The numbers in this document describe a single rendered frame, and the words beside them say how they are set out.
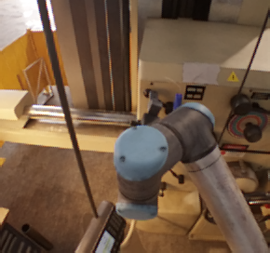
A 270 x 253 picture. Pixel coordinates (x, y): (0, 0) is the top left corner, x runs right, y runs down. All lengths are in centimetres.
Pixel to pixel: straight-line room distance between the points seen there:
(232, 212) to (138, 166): 26
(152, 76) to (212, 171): 44
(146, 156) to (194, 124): 13
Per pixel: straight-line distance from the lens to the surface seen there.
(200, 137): 41
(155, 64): 76
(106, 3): 136
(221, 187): 46
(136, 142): 33
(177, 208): 181
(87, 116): 140
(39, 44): 382
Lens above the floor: 224
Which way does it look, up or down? 42 degrees down
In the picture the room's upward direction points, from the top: straight up
